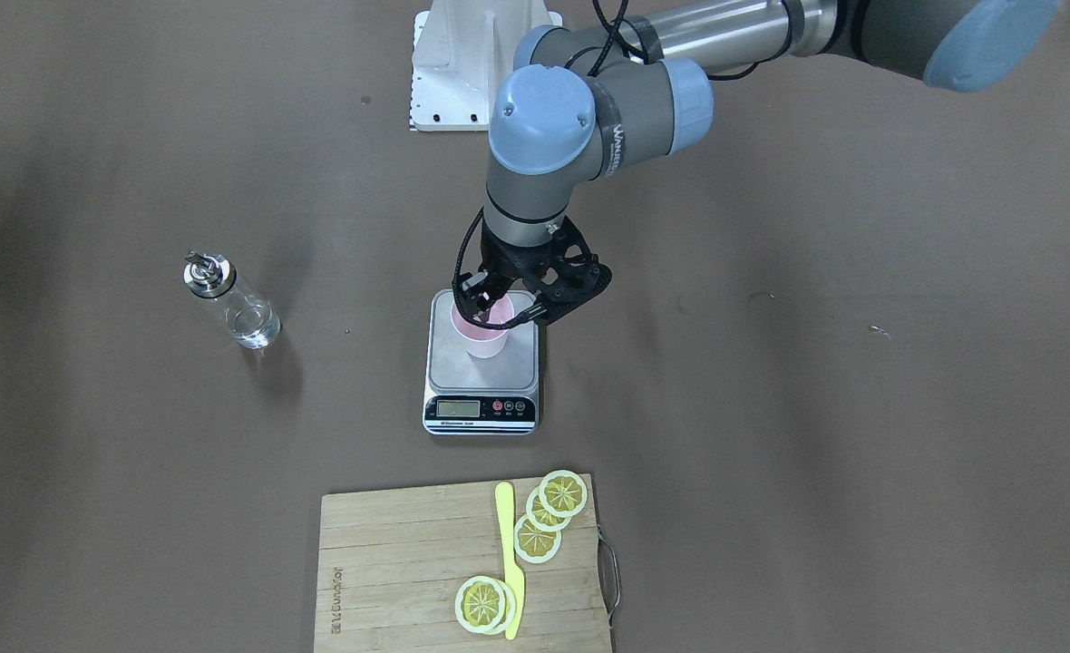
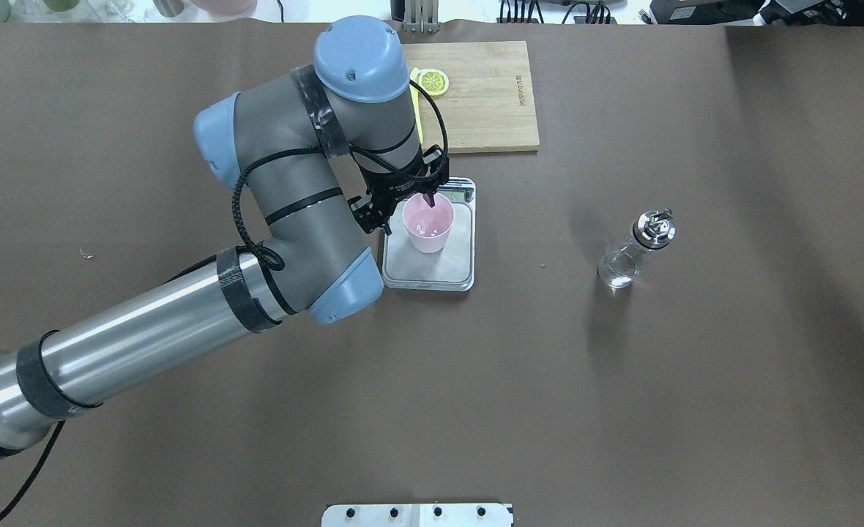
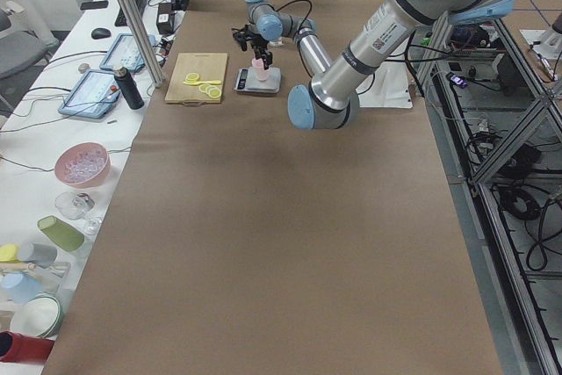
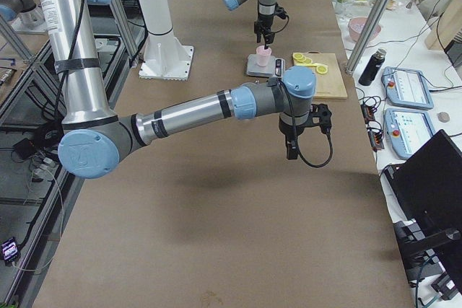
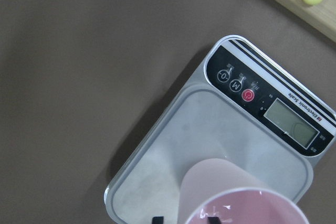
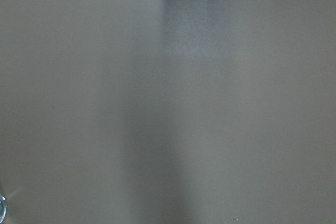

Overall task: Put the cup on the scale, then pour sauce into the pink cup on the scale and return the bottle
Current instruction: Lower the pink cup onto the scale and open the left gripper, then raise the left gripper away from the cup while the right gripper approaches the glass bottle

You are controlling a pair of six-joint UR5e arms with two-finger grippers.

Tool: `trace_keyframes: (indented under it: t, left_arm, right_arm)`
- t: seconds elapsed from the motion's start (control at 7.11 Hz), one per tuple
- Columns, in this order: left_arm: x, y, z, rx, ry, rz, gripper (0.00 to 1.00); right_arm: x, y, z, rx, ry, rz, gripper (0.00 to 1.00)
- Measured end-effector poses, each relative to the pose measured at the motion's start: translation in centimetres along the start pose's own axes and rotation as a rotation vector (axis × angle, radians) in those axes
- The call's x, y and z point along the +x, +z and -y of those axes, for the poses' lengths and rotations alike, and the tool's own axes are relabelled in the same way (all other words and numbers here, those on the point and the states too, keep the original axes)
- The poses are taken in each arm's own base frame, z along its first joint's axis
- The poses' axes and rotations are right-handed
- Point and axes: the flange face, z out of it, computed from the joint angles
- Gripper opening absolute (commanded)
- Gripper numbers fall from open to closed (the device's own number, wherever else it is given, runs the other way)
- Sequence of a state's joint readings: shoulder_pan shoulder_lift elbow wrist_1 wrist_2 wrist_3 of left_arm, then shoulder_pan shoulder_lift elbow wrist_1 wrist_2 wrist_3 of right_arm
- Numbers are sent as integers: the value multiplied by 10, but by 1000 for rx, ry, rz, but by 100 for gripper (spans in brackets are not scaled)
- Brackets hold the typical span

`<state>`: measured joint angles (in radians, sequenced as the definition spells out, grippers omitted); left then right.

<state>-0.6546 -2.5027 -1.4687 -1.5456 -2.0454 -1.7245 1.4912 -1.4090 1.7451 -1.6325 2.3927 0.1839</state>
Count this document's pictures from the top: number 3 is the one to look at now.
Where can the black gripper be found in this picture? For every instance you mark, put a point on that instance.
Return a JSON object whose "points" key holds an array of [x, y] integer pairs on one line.
{"points": [[260, 46]]}

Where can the pink plastic cup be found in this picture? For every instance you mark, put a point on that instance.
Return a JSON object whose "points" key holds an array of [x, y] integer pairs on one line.
{"points": [[261, 73]]}

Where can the glass sauce bottle metal spout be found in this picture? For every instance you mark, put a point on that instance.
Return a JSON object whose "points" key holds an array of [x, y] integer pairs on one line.
{"points": [[276, 43]]}

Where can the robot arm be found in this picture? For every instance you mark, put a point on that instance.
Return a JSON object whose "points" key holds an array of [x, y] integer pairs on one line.
{"points": [[330, 100]]}

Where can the silver kitchen scale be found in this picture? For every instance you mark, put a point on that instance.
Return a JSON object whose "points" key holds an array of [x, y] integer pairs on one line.
{"points": [[246, 81]]}

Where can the green plastic cup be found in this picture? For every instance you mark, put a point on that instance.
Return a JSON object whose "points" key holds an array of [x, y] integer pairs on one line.
{"points": [[61, 233]]}

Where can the grey plastic cup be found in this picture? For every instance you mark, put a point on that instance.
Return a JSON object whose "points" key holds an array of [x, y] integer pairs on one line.
{"points": [[41, 254]]}

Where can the yellow plastic cup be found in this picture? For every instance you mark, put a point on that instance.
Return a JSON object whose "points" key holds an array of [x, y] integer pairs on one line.
{"points": [[9, 253]]}

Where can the light blue plastic cup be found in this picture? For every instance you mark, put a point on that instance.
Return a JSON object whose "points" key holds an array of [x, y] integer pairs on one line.
{"points": [[21, 287]]}

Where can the red cup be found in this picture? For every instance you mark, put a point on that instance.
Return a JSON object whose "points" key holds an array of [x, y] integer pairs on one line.
{"points": [[23, 349]]}

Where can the bamboo cutting board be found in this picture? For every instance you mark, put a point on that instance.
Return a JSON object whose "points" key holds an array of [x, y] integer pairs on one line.
{"points": [[210, 66]]}

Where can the yellow plastic knife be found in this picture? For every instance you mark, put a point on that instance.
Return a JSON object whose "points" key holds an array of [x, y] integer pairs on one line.
{"points": [[210, 82]]}

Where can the middle lemon slice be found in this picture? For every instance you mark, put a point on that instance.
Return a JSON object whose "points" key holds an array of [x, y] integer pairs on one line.
{"points": [[213, 92]]}

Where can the lemon slice by knife blade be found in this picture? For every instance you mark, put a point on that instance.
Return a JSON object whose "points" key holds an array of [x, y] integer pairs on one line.
{"points": [[192, 78]]}

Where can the far blue teach pendant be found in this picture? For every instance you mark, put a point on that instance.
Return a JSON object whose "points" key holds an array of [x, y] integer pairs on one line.
{"points": [[124, 51]]}

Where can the blue teach pendant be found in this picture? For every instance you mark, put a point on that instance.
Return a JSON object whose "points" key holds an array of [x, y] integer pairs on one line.
{"points": [[124, 51], [95, 94]]}

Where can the black thermos bottle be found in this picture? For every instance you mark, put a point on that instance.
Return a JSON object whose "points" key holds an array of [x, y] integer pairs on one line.
{"points": [[127, 86]]}

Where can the black computer mouse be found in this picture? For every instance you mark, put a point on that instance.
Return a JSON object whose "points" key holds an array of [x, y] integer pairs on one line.
{"points": [[100, 33]]}

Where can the near blue teach pendant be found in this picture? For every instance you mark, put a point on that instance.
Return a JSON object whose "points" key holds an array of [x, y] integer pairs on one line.
{"points": [[95, 94]]}

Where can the black smartphone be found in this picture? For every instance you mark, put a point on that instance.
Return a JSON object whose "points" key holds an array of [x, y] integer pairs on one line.
{"points": [[94, 5]]}

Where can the pink bowl with ice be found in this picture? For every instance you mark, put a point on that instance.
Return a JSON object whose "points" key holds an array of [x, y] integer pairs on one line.
{"points": [[84, 165]]}

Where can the clear wine glass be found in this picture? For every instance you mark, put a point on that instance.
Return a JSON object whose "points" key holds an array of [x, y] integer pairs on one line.
{"points": [[76, 206]]}

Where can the white green rimmed bowl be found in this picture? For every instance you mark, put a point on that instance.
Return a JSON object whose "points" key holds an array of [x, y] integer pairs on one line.
{"points": [[40, 317]]}

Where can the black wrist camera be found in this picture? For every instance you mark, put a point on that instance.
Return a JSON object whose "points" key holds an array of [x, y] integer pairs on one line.
{"points": [[242, 36]]}

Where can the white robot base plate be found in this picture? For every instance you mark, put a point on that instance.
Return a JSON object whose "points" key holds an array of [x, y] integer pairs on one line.
{"points": [[387, 88]]}

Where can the aluminium frame post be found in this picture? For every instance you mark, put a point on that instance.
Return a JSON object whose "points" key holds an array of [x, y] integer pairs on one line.
{"points": [[135, 23]]}

